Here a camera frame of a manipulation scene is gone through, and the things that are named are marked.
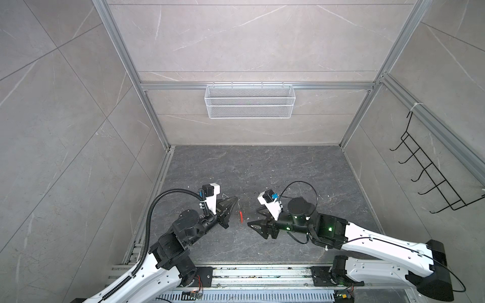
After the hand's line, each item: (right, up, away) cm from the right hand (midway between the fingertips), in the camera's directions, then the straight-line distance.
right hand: (252, 216), depth 65 cm
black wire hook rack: (+66, +16, +2) cm, 68 cm away
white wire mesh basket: (0, +52, +36) cm, 64 cm away
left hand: (-5, +8, -1) cm, 9 cm away
